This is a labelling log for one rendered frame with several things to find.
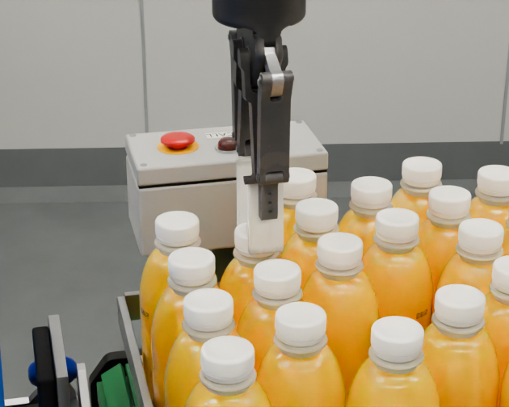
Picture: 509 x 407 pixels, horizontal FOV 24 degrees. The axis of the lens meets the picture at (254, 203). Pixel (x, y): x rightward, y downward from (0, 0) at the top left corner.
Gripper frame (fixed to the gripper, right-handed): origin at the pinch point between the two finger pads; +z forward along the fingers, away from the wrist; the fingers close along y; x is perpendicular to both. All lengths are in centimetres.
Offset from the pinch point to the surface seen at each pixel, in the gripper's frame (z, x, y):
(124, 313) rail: 15.5, -11.2, -11.1
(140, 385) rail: 15.5, -11.2, 1.9
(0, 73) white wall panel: 73, -23, -269
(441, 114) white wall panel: 89, 115, -245
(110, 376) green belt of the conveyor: 24.0, -12.8, -13.3
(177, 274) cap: 3.2, -8.1, 5.1
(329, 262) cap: 3.5, 4.8, 5.1
